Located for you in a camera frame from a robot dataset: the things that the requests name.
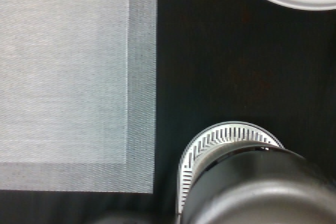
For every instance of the grey pod coffee machine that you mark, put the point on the grey pod coffee machine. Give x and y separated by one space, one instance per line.
244 180

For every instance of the grey woven placemat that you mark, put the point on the grey woven placemat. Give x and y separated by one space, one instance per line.
77 95

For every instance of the white two-tier round shelf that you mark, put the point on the white two-tier round shelf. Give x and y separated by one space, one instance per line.
310 5

